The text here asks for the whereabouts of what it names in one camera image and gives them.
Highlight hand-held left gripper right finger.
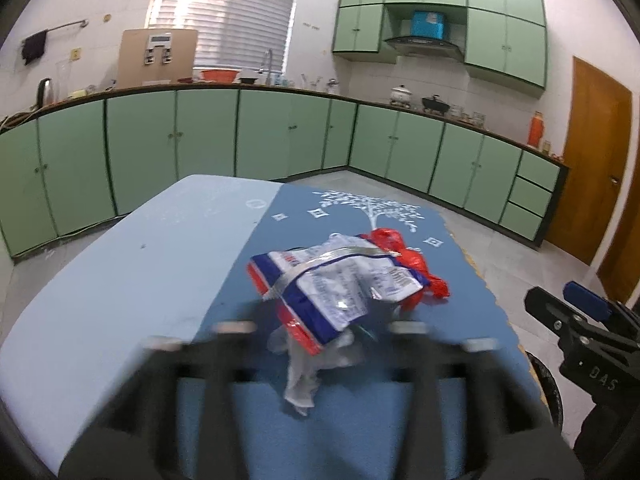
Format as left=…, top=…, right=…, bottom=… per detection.
left=387, top=320, right=583, bottom=480

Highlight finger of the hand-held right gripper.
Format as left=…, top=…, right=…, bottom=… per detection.
left=562, top=281, right=614, bottom=322
left=523, top=287, right=591, bottom=342

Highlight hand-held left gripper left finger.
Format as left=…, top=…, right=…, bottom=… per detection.
left=60, top=320, right=261, bottom=480

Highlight white tissue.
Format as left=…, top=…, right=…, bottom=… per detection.
left=267, top=325, right=366, bottom=417

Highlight blue white snack wrapper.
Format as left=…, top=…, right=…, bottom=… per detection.
left=247, top=234, right=426, bottom=356

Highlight brown wooden door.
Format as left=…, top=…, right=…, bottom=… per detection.
left=597, top=150, right=640, bottom=306
left=544, top=56, right=633, bottom=266

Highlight red plastic bag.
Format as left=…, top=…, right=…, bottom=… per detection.
left=357, top=227, right=451, bottom=311

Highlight blue printed tablecloth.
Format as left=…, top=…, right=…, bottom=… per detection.
left=0, top=175, right=531, bottom=480

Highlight row of glass jars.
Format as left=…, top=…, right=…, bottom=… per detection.
left=447, top=105, right=488, bottom=126

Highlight green base cabinets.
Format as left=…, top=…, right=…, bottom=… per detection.
left=0, top=85, right=571, bottom=265

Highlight black range hood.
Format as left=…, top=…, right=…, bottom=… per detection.
left=384, top=35, right=465, bottom=63

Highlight brown water dispenser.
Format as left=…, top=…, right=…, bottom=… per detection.
left=116, top=29, right=198, bottom=87

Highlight blue box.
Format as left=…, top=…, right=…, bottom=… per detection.
left=411, top=10, right=447, bottom=40

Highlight clear plastic jug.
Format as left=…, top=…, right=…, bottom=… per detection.
left=55, top=60, right=71, bottom=101

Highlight white window blinds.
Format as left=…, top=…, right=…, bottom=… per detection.
left=145, top=0, right=304, bottom=73

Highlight dark hanging towel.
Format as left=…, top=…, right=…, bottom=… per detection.
left=21, top=31, right=48, bottom=66

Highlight green wall cabinets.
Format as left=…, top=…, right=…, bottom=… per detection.
left=331, top=0, right=548, bottom=100

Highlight metal towel rail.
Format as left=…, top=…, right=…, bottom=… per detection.
left=20, top=19, right=90, bottom=43

